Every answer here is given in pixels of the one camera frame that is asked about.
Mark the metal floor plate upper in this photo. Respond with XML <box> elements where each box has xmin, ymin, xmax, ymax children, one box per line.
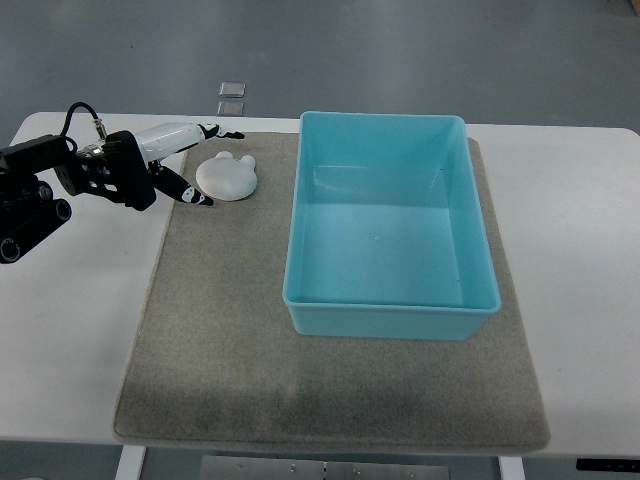
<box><xmin>219</xmin><ymin>81</ymin><xmax>246</xmax><ymax>98</ymax></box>

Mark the grey felt mat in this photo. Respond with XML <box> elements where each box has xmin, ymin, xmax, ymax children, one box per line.
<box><xmin>113</xmin><ymin>133</ymin><xmax>550</xmax><ymax>456</ymax></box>

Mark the blue plastic box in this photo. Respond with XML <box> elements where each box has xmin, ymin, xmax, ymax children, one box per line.
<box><xmin>283</xmin><ymin>112</ymin><xmax>502</xmax><ymax>341</ymax></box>

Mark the black table control panel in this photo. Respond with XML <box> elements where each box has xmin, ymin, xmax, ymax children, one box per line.
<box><xmin>576</xmin><ymin>458</ymin><xmax>640</xmax><ymax>473</ymax></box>

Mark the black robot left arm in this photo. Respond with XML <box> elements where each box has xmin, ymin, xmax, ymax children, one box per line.
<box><xmin>1</xmin><ymin>102</ymin><xmax>156</xmax><ymax>264</ymax></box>

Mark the metal floor plate lower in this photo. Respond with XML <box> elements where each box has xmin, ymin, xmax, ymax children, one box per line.
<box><xmin>217</xmin><ymin>100</ymin><xmax>244</xmax><ymax>117</ymax></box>

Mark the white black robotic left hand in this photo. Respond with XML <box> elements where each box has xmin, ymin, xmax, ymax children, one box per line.
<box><xmin>134</xmin><ymin>122</ymin><xmax>245</xmax><ymax>206</ymax></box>

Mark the metal floor plate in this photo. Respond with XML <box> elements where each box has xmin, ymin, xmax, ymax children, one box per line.
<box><xmin>219</xmin><ymin>81</ymin><xmax>246</xmax><ymax>98</ymax></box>
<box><xmin>217</xmin><ymin>100</ymin><xmax>244</xmax><ymax>117</ymax></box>

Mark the metal table base plate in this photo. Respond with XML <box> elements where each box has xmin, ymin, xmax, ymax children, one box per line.
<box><xmin>199</xmin><ymin>455</ymin><xmax>451</xmax><ymax>480</ymax></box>

